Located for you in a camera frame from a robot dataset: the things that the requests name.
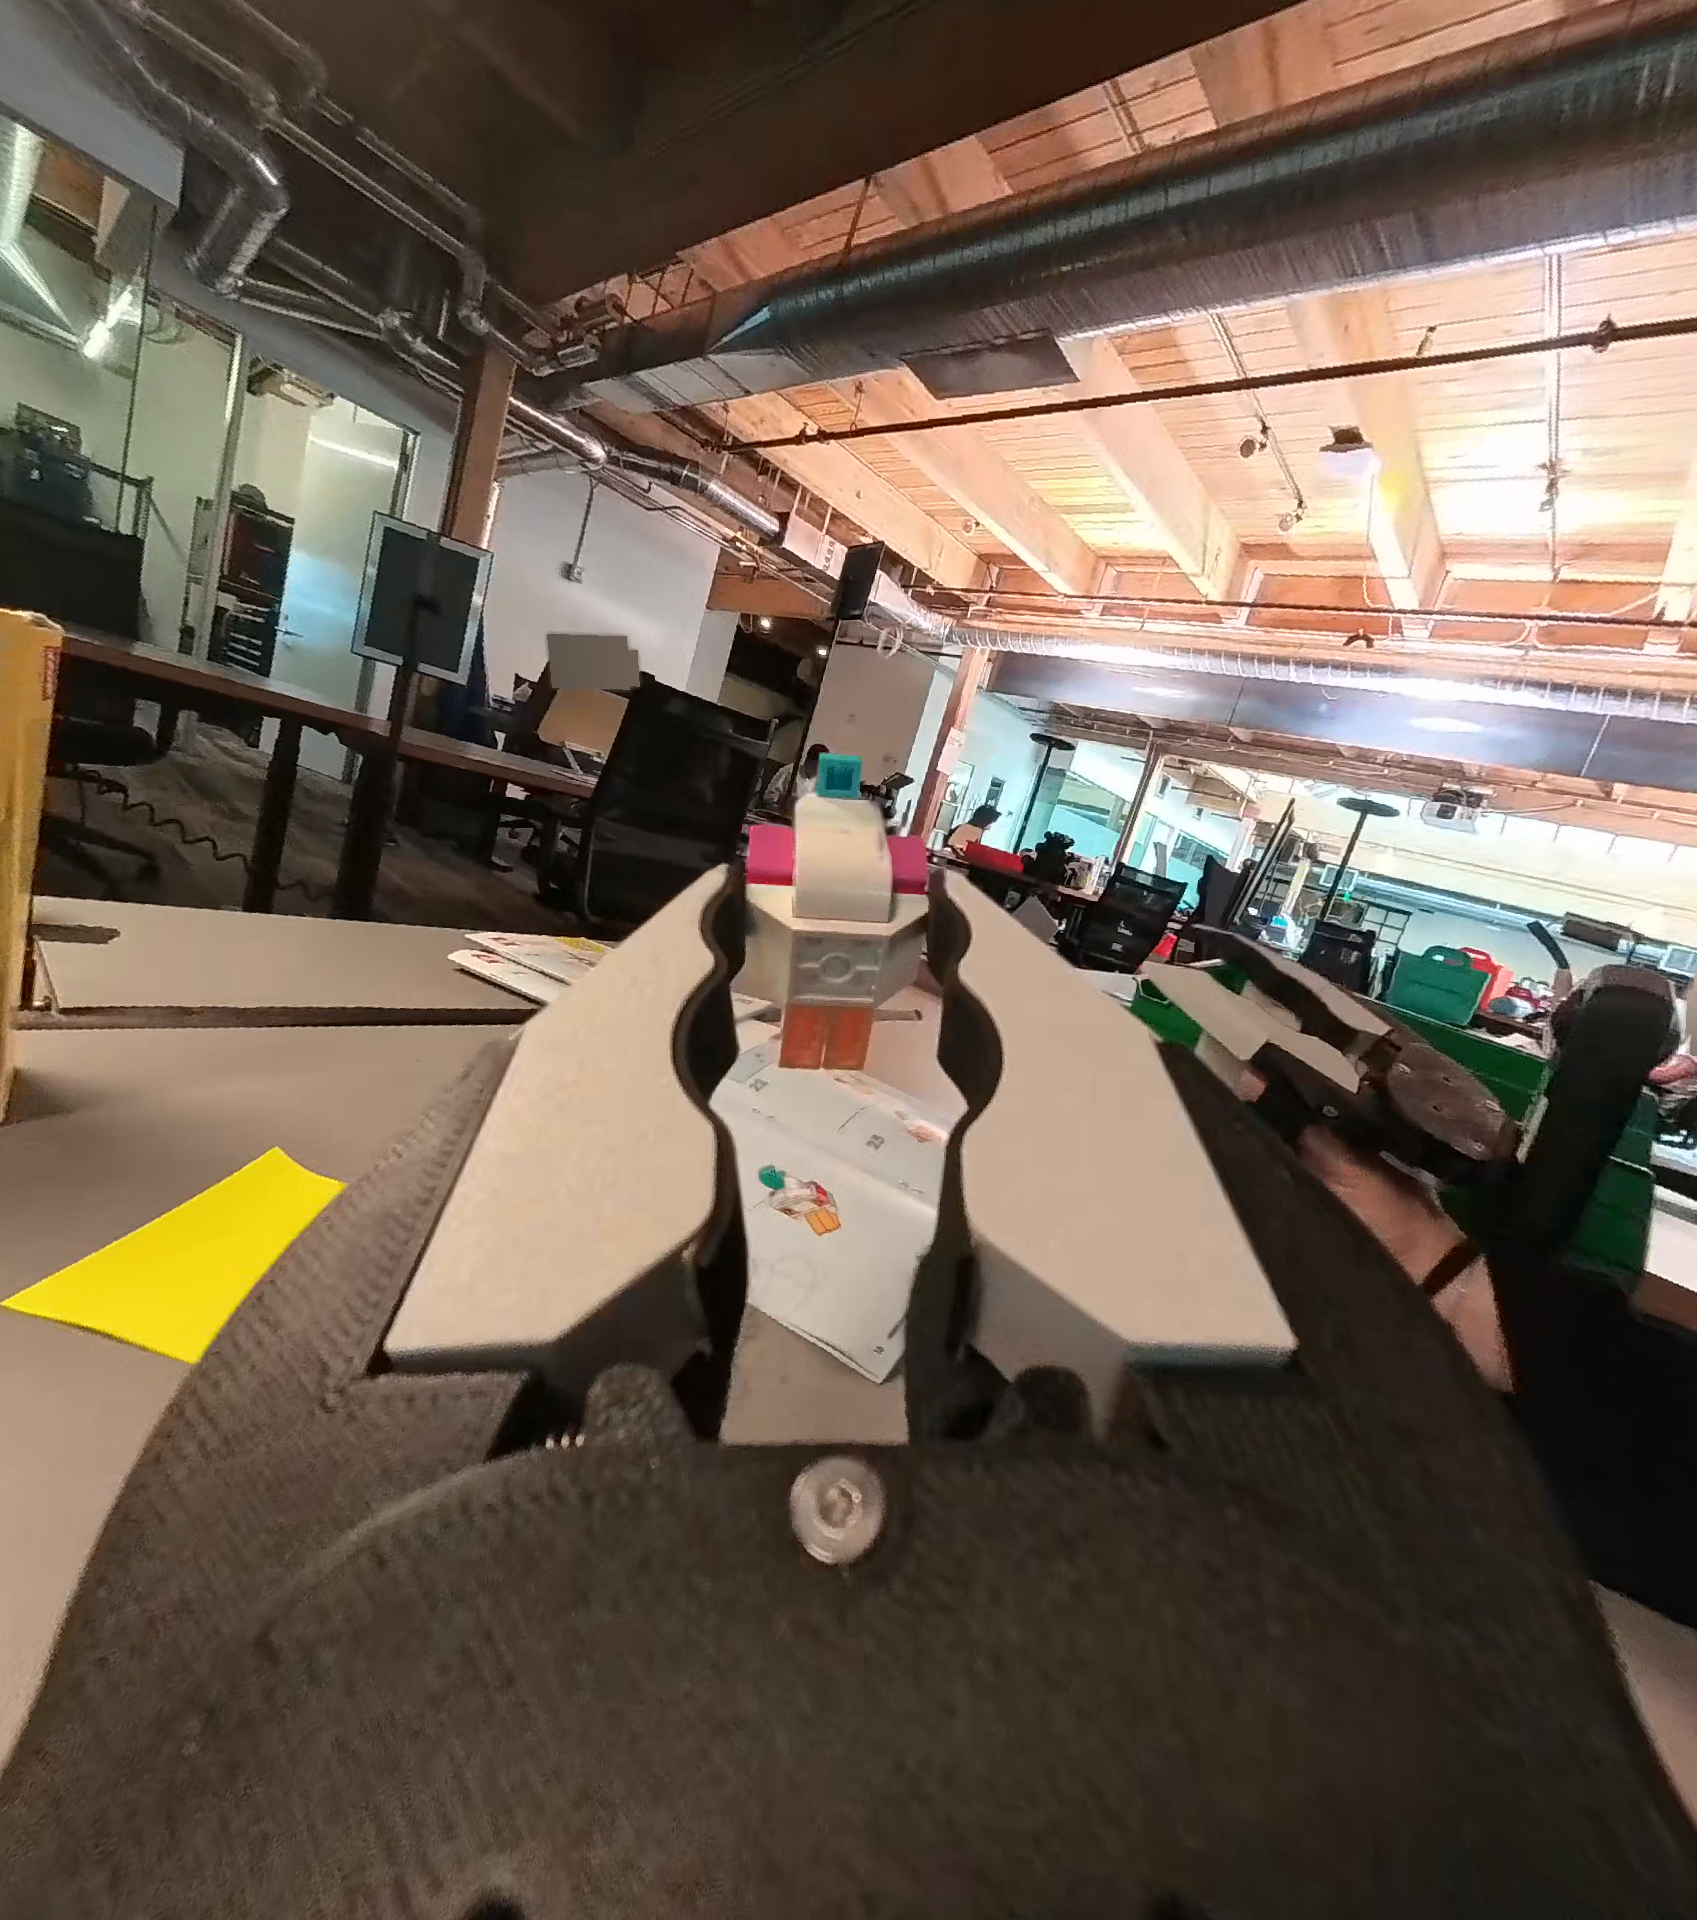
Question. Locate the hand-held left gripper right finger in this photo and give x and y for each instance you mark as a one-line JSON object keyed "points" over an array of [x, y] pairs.
{"points": [[1103, 1170]]}

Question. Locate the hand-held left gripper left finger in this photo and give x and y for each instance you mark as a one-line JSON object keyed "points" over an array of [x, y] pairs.
{"points": [[576, 1157]]}

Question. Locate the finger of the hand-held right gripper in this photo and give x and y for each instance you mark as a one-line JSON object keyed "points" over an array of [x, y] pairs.
{"points": [[1305, 989], [1238, 1027]]}

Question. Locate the small white lego figure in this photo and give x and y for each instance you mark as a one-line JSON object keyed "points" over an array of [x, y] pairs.
{"points": [[834, 903]]}

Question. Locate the lego instruction leaflet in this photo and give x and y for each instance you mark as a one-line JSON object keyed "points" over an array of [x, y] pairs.
{"points": [[534, 960]]}

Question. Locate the person's right hand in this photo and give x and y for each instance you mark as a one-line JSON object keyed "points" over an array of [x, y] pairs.
{"points": [[1403, 1215]]}

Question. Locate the ceiling projector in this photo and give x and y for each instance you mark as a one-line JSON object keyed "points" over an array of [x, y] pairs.
{"points": [[1451, 806]]}

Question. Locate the black office chair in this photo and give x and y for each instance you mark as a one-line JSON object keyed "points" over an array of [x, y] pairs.
{"points": [[667, 809]]}

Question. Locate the yellow paper sheet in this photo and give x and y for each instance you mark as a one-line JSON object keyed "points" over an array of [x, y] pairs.
{"points": [[173, 1259]]}

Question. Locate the long dark desk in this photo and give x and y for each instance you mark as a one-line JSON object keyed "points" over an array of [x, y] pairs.
{"points": [[278, 705]]}

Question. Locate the black wall speaker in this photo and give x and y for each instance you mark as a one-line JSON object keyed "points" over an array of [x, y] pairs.
{"points": [[859, 583]]}

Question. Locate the large dark ceiling duct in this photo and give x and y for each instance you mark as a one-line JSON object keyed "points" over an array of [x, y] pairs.
{"points": [[1238, 226]]}

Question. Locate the silver ventilation duct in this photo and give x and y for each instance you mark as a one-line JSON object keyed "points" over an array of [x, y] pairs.
{"points": [[173, 136]]}

